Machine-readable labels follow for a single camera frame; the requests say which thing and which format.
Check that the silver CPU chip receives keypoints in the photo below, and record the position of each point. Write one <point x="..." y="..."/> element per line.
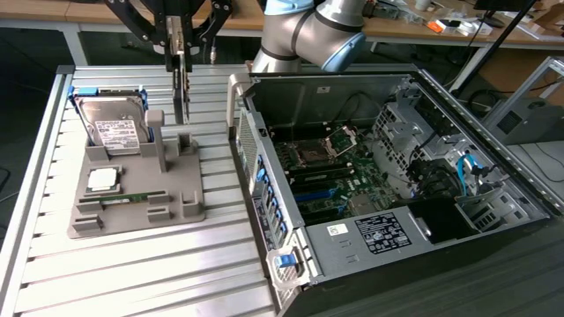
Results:
<point x="103" y="180"/>

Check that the metal socket cover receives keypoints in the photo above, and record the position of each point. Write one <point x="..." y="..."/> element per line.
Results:
<point x="343" y="140"/>

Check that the wooden desk with grey frame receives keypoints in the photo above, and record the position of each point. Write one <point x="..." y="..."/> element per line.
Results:
<point x="44" y="13"/>

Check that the green motherboard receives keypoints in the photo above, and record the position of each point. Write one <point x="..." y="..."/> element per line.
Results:
<point x="366" y="175"/>

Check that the green expansion card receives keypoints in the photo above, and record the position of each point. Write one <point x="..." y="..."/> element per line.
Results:
<point x="182" y="95"/>

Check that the grey computer tower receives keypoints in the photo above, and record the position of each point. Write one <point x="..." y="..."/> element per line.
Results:
<point x="528" y="122"/>

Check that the green RAM stick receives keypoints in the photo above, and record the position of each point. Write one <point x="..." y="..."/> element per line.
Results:
<point x="128" y="198"/>

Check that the silver disk bay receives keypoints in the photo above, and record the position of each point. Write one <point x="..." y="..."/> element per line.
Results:
<point x="494" y="211"/>

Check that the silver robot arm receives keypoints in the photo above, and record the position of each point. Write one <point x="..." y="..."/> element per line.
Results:
<point x="304" y="29"/>

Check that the brown cardboard piece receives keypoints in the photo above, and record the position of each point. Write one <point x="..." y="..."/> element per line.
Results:
<point x="551" y="16"/>

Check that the blue case latch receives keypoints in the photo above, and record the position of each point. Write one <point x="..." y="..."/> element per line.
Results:
<point x="284" y="261"/>

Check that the wooden desk with clutter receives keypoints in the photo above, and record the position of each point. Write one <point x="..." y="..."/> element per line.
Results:
<point x="396" y="28"/>

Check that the CPU socket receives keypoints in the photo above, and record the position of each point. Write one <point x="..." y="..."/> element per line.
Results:
<point x="312" y="153"/>

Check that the aluminium profile frame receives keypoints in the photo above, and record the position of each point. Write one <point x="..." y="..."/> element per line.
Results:
<point x="544" y="71"/>

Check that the black monitor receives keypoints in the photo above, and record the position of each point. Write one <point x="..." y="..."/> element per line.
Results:
<point x="494" y="18"/>

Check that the white flat device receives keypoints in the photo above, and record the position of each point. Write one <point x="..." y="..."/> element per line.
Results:
<point x="476" y="29"/>

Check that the grey parts rack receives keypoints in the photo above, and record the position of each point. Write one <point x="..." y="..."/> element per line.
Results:
<point x="176" y="185"/>

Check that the hard disk in blue carrier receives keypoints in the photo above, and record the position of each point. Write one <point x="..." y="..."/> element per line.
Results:
<point x="112" y="122"/>

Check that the silver power supply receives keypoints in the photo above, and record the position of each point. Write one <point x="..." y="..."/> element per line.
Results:
<point x="348" y="251"/>

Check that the silver perforated drive cage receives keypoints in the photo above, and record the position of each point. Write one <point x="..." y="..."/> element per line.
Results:
<point x="410" y="132"/>

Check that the orange and white box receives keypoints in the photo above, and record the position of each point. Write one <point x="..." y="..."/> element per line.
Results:
<point x="440" y="26"/>

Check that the open PC case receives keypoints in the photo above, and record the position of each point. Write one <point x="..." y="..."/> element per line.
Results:
<point x="335" y="92"/>

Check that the silver chipset heatsink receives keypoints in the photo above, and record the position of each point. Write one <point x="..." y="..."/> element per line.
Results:
<point x="366" y="203"/>

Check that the white cup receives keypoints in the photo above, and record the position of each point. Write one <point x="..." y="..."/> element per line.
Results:
<point x="424" y="4"/>

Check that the blue expansion slot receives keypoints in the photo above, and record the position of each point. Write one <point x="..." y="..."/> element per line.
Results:
<point x="312" y="195"/>

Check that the black slanted pole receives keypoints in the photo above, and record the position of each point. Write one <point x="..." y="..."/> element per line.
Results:
<point x="502" y="33"/>

